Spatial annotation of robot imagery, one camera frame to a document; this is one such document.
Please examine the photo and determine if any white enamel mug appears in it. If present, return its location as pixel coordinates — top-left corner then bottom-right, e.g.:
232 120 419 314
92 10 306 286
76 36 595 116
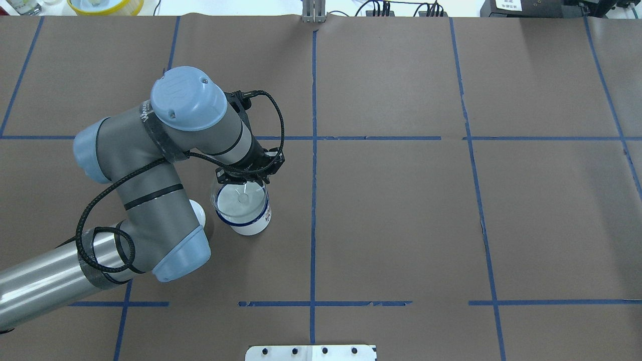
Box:
217 200 271 236

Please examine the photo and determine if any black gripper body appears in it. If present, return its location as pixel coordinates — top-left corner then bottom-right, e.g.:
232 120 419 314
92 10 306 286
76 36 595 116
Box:
216 146 285 184

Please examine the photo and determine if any aluminium frame post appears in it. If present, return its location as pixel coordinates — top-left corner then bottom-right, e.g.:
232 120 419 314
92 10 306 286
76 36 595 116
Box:
301 0 327 23

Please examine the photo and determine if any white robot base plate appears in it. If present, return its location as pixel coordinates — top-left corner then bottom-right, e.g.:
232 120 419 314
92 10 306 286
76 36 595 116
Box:
244 344 378 360

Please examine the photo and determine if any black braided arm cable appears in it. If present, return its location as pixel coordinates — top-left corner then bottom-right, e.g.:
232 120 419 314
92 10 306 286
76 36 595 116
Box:
75 90 285 285

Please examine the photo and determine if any white ceramic lid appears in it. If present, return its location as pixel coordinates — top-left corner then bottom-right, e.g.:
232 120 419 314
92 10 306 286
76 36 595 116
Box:
190 199 207 228

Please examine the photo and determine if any black box device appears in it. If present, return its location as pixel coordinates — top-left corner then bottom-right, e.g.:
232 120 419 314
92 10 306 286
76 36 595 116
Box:
479 1 584 19

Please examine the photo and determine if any yellow rimmed bowl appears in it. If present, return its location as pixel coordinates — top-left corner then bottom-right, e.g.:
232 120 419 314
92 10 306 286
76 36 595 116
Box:
66 1 145 16

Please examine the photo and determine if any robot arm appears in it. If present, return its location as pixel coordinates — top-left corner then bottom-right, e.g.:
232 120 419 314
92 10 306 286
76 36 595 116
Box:
1 66 285 333

